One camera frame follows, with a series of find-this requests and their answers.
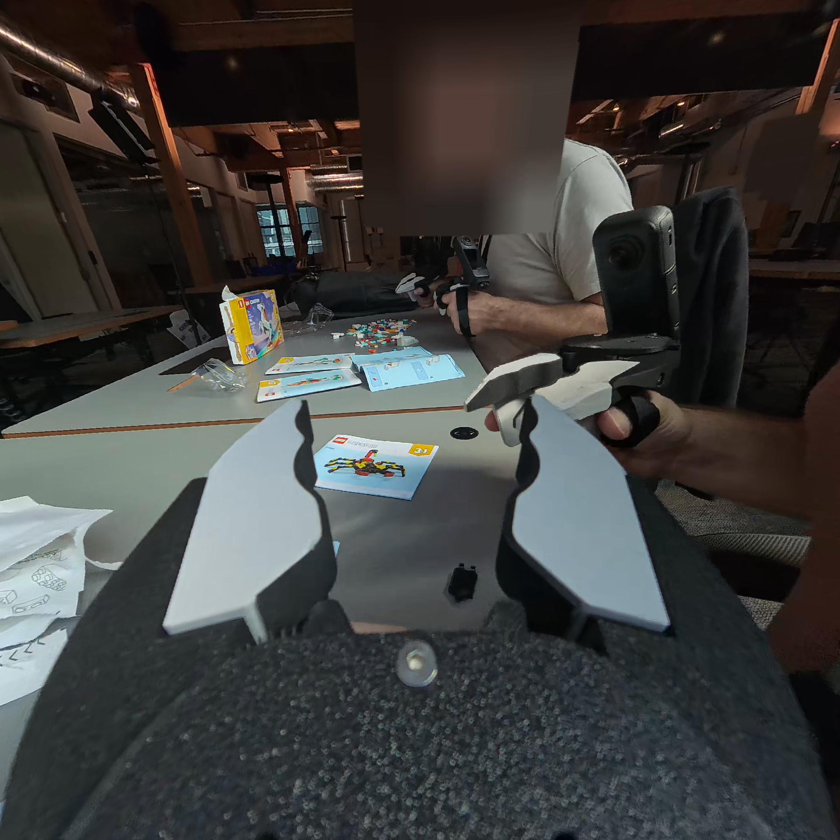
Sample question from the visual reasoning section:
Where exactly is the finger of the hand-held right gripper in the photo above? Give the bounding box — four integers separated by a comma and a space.
492, 362, 639, 448
464, 353, 567, 413

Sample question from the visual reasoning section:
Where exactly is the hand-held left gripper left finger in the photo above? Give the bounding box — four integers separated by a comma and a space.
162, 399, 338, 645

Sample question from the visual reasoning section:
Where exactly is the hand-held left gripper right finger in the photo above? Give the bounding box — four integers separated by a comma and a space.
496, 395, 672, 642

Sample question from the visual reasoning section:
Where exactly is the another person's forearm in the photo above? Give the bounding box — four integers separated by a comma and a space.
492, 290, 606, 339

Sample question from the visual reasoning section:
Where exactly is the person's right forearm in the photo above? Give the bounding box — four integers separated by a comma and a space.
682, 367, 840, 677

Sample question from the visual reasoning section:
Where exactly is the grey desk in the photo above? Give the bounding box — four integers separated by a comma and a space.
0, 406, 526, 808
0, 314, 490, 439

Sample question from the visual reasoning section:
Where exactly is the person's right hand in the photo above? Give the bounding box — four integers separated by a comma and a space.
484, 392, 698, 488

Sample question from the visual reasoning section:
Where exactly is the black jacket on chair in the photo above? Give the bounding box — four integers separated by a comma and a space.
672, 185, 750, 409

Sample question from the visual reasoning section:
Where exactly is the open blue instruction booklet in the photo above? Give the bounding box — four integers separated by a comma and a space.
350, 350, 466, 393

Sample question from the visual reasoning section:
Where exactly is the scorpion cover instruction booklet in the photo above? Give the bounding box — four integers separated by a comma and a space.
314, 437, 440, 501

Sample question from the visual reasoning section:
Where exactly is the pile of colourful bricks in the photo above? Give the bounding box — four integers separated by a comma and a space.
330, 317, 421, 350

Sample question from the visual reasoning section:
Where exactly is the closed white instruction booklet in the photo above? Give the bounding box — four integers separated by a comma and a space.
256, 369, 363, 404
264, 353, 357, 376

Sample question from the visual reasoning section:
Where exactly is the grey fabric chair seat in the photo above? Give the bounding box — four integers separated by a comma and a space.
655, 478, 816, 632

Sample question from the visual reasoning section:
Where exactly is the clear plastic bag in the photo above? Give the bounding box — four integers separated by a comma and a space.
287, 303, 337, 340
192, 358, 248, 395

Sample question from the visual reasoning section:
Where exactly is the black bag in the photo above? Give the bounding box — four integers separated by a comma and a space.
294, 269, 422, 317

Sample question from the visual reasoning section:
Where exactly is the yellow toy box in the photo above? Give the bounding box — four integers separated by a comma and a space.
219, 287, 286, 366

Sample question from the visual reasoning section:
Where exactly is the crumpled white paper bag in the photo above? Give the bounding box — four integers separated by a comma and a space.
0, 495, 114, 573

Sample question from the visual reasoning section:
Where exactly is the torn printed white paper bag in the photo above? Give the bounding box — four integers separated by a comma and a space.
0, 541, 88, 707

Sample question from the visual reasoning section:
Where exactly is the wooden table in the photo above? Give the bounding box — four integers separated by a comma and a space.
0, 304, 186, 350

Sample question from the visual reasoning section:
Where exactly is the window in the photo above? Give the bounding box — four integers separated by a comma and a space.
255, 202, 324, 258

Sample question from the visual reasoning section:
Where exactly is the wooden pillar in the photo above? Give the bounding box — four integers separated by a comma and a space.
130, 61, 215, 287

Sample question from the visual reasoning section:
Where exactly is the metal ventilation duct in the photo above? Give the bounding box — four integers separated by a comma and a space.
0, 14, 143, 111

